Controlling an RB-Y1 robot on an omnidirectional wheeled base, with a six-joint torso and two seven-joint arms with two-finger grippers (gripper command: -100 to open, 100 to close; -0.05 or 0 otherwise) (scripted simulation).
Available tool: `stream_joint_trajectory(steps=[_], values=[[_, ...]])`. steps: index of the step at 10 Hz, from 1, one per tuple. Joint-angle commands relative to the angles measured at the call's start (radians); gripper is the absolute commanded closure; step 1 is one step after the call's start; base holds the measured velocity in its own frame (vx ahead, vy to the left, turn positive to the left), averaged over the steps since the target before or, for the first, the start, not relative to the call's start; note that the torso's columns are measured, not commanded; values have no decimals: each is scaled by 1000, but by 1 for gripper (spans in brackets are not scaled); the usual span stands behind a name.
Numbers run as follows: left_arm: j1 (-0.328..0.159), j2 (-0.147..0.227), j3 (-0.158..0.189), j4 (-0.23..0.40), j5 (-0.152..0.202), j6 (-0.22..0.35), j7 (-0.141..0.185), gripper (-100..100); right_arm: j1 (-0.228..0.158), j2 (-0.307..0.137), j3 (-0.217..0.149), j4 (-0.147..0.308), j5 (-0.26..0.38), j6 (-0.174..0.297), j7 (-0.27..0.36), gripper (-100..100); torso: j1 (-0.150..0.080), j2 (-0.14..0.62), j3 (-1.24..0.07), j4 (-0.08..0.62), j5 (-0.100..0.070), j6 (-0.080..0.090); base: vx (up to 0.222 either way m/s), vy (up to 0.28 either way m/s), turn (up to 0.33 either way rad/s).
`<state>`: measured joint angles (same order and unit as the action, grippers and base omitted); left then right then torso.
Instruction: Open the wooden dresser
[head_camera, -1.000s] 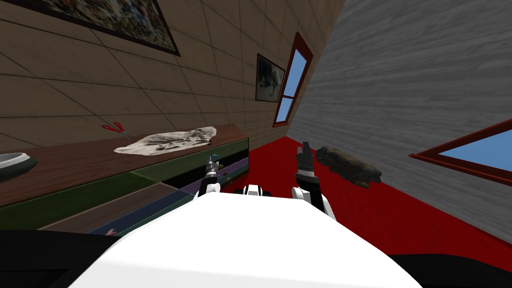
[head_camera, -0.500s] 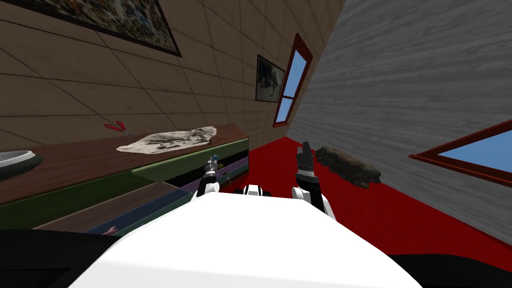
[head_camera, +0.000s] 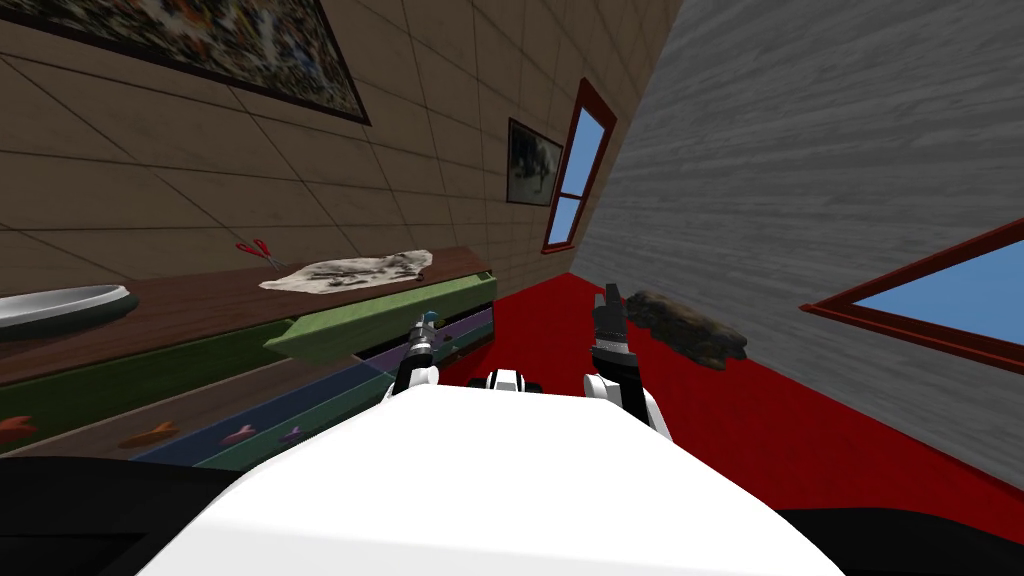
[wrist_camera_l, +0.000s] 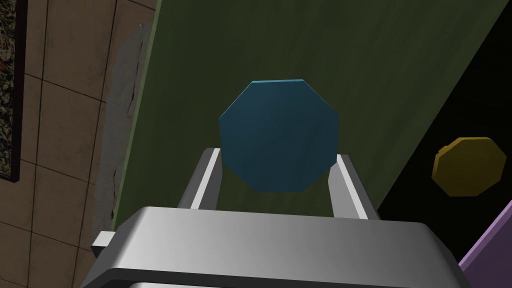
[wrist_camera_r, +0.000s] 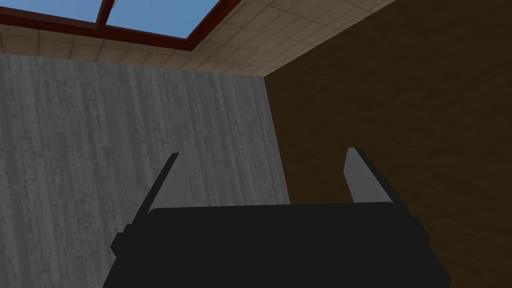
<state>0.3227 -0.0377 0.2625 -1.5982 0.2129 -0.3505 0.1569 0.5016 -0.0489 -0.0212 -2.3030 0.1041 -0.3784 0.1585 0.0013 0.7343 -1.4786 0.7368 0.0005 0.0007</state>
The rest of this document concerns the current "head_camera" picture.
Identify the purple drawer knob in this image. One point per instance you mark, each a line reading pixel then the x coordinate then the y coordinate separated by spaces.
pixel 292 436

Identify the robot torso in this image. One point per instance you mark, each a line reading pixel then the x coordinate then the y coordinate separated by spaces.
pixel 488 480

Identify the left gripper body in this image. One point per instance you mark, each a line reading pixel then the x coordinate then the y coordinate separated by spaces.
pixel 422 336

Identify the wide red-framed window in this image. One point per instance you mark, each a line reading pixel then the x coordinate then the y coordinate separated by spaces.
pixel 952 300

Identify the small framed dark picture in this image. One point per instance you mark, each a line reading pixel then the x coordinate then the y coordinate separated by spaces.
pixel 532 164

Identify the large framed colourful picture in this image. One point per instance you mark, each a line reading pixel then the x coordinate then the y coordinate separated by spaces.
pixel 224 44

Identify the green drawer front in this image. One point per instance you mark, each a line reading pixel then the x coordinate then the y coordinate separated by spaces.
pixel 376 316

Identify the blue drawer knob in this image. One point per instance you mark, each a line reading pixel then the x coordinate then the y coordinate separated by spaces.
pixel 430 318

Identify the grey plate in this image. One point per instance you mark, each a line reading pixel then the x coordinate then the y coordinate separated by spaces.
pixel 60 304

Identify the tall red-framed window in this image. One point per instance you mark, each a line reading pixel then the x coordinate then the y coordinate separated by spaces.
pixel 578 168

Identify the pale crumpled cloth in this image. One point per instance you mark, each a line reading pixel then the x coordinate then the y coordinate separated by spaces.
pixel 352 270

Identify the wooden dresser with coloured drawers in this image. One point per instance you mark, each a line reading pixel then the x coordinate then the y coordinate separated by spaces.
pixel 184 316

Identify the dark brown rough lump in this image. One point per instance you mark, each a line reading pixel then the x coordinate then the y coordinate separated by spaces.
pixel 688 328

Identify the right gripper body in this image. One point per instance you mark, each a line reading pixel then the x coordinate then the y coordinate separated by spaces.
pixel 612 328

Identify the pink drawer knob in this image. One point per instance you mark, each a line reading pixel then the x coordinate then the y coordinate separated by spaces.
pixel 239 435

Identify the red scissors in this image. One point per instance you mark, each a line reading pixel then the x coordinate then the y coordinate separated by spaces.
pixel 261 250

